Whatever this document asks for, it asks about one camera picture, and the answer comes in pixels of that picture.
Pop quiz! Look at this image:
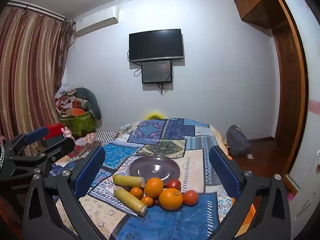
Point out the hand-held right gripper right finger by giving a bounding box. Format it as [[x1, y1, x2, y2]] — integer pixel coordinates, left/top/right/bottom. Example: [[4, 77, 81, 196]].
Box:
[[209, 145, 292, 240]]

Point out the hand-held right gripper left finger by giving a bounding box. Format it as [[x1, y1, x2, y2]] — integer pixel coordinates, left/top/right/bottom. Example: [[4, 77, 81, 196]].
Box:
[[22, 145, 107, 240]]

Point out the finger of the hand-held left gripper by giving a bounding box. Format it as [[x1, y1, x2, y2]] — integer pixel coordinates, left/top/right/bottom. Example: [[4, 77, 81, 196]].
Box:
[[10, 137, 76, 177], [4, 126, 49, 155]]

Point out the yellow sugarcane piece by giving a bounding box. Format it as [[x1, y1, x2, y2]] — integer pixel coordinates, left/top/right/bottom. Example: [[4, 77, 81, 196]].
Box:
[[113, 174, 146, 188], [114, 187, 148, 217]]

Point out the red tomato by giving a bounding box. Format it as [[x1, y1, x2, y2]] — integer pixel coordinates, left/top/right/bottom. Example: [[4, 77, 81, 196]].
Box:
[[166, 179, 182, 191], [182, 190, 199, 206]]

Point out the large orange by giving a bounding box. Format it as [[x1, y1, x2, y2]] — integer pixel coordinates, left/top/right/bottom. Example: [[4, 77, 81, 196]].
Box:
[[144, 177, 164, 198], [159, 188, 184, 210]]

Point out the purple plate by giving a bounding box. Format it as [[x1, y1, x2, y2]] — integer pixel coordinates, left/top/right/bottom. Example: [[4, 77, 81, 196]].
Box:
[[129, 155, 181, 184]]

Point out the red box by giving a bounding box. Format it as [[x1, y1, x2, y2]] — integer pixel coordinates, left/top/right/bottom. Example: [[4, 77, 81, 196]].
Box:
[[44, 123, 64, 140]]

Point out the dark grey backpack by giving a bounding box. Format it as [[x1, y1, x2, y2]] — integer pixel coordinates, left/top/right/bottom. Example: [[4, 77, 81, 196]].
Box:
[[226, 124, 252, 157]]

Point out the checkered cloth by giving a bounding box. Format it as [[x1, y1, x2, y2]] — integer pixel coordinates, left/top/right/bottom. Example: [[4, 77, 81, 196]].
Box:
[[96, 130, 121, 145]]

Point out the orange blanket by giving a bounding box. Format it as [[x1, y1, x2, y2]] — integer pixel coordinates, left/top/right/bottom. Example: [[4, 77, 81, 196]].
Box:
[[235, 195, 257, 239]]

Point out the pile of clutter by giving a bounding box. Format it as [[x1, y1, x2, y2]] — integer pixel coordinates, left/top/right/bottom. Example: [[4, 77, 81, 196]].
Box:
[[54, 82, 90, 117]]

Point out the small mandarin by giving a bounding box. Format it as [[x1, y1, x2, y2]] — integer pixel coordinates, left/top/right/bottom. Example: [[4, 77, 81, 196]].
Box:
[[130, 187, 144, 200], [141, 195, 154, 207]]

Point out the grey-green cushion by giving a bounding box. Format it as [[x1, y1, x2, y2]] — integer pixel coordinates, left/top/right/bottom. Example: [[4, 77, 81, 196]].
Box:
[[75, 87, 102, 120]]

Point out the striped brown curtain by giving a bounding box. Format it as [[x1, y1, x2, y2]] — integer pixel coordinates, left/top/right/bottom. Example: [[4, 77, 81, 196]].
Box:
[[0, 4, 76, 155]]

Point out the patchwork printed blanket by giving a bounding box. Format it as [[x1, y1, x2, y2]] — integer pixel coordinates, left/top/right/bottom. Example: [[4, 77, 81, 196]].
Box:
[[49, 117, 257, 240]]

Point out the yellow round object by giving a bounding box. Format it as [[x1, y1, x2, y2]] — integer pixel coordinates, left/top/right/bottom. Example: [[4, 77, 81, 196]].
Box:
[[146, 110, 163, 120]]

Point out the wooden door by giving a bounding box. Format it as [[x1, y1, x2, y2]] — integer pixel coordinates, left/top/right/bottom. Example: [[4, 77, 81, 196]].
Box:
[[271, 0, 310, 177]]

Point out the small black monitor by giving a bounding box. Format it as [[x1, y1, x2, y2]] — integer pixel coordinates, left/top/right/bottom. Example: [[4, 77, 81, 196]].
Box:
[[141, 60, 173, 84]]

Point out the white air conditioner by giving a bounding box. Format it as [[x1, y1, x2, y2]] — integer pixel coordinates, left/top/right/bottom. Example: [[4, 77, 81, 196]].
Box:
[[74, 7, 119, 36]]

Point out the wooden overhead cabinet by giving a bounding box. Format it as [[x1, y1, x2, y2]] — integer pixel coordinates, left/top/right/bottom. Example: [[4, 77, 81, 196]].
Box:
[[234, 0, 286, 29]]

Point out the wall-mounted black television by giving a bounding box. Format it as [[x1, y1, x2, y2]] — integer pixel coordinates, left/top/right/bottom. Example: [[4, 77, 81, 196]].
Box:
[[129, 29, 185, 63]]

